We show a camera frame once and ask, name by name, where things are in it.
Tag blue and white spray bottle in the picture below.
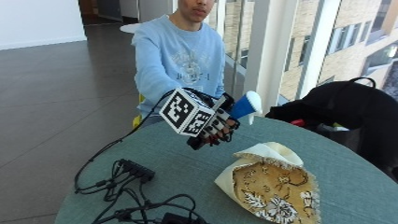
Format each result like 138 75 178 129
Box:
229 90 264 126

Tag white cube with black markers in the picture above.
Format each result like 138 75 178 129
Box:
158 87 218 138

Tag yellow chair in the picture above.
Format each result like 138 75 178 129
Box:
132 93 146 130

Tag beige floral patterned cloth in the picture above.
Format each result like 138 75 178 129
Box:
214 141 322 224

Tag the person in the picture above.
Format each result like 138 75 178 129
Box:
130 0 228 129

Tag black power adapter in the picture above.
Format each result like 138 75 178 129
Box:
161 212 209 224

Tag black backpack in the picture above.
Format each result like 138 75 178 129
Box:
265 77 398 178

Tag white round table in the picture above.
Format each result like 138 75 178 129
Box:
118 22 142 35

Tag black cable hub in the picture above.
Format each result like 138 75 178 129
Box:
117 159 157 184

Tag black cable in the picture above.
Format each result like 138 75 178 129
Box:
73 88 217 195

